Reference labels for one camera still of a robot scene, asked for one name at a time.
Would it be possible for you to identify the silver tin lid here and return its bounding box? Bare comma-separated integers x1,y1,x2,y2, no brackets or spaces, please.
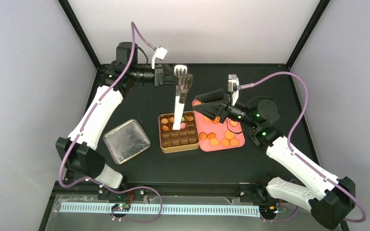
103,119,151,165

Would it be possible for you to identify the gold cookie tin box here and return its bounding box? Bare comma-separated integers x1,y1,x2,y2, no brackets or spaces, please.
158,111,199,154

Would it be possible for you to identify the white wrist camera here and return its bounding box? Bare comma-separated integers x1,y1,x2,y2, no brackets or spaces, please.
151,46,168,69
228,74,239,106

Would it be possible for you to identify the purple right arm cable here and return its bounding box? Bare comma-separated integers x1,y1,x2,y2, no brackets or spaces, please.
238,71,367,223

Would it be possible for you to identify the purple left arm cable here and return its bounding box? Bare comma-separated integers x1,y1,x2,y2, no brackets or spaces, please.
58,21,163,223

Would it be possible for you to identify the black enclosure frame post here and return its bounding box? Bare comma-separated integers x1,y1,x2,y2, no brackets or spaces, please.
58,0,101,69

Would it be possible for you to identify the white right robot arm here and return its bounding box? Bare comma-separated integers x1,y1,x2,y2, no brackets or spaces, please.
193,75,356,230

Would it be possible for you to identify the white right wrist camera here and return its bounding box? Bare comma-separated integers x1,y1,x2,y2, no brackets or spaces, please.
228,74,239,106

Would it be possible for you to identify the light blue slotted cable duct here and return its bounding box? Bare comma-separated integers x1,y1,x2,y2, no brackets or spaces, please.
57,202,260,218

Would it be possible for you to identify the pink plastic tray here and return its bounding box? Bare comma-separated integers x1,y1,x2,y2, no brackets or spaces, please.
193,111,245,152

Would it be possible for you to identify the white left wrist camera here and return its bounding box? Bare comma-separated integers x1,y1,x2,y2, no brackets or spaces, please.
151,46,168,69

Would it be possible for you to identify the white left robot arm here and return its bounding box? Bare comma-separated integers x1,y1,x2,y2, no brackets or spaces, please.
55,42,187,189

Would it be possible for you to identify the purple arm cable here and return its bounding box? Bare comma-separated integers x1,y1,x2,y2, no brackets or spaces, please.
58,21,163,223
238,71,367,223

